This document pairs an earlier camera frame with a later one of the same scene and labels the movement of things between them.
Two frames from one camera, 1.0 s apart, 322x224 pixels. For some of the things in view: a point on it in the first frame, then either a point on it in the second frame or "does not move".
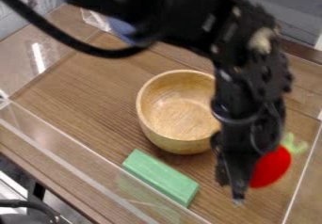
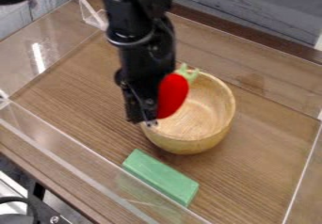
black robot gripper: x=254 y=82 to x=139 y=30
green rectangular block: x=162 y=180 does not move
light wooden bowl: x=174 y=109 does not move
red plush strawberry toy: x=273 y=166 to x=174 y=90
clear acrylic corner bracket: x=94 y=19 does not move
